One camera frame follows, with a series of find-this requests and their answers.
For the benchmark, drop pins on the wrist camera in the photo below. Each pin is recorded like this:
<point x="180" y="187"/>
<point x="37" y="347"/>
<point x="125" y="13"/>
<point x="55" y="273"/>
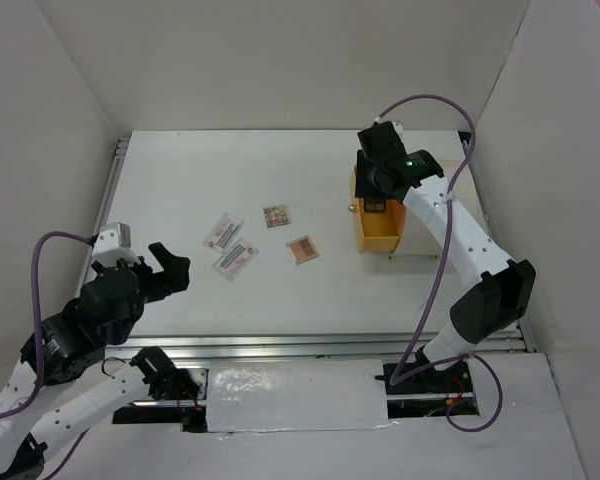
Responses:
<point x="389" y="127"/>
<point x="113" y="244"/>

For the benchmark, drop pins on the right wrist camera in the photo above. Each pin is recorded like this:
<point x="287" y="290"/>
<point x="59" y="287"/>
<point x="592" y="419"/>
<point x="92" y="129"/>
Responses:
<point x="389" y="127"/>

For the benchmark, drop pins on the white taped cover panel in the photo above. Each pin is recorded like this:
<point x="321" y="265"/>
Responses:
<point x="316" y="395"/>

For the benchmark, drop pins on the round-pan eyeshadow palette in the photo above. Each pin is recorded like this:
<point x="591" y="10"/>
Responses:
<point x="276" y="215"/>

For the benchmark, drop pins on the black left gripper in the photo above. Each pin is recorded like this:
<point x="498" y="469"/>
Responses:
<point x="176" y="276"/>

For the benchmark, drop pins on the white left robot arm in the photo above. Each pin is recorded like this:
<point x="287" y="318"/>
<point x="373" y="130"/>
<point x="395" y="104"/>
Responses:
<point x="33" y="426"/>

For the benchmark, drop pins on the yellow drawer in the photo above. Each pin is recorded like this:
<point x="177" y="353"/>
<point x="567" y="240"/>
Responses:
<point x="374" y="232"/>

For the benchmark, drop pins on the lower false lash case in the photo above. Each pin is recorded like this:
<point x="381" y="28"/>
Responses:
<point x="238" y="256"/>

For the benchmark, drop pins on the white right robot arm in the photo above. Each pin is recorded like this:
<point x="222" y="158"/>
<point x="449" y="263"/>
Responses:
<point x="497" y="287"/>

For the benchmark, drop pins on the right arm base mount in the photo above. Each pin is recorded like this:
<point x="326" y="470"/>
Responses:
<point x="429" y="393"/>

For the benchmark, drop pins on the cream cylindrical drawer organizer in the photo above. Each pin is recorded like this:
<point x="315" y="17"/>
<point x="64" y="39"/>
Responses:
<point x="418" y="241"/>

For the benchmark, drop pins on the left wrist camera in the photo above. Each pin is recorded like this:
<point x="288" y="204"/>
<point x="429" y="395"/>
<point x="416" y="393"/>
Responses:
<point x="113" y="244"/>

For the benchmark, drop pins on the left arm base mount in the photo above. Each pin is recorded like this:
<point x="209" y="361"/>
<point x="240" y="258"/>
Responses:
<point x="183" y="405"/>

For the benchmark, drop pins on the long brown eyeshadow palette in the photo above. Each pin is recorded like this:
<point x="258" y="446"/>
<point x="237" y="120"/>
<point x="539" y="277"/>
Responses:
<point x="374" y="206"/>

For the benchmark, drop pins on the aluminium rail frame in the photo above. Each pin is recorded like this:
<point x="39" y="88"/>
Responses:
<point x="173" y="186"/>

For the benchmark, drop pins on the upper false lash case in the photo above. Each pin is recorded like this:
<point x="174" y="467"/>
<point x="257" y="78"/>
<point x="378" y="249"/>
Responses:
<point x="223" y="233"/>

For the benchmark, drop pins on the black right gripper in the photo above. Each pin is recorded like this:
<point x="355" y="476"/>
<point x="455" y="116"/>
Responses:
<point x="364" y="187"/>

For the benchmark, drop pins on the orange drawer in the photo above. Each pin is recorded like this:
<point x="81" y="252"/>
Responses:
<point x="399" y="217"/>

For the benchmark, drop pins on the four-pan eyeshadow palette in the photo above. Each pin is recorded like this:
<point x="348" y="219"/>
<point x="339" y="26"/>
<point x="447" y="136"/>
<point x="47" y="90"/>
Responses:
<point x="303" y="250"/>

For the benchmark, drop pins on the false lash case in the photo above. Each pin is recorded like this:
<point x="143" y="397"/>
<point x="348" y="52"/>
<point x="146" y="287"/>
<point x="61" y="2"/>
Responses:
<point x="223" y="233"/>
<point x="238" y="256"/>

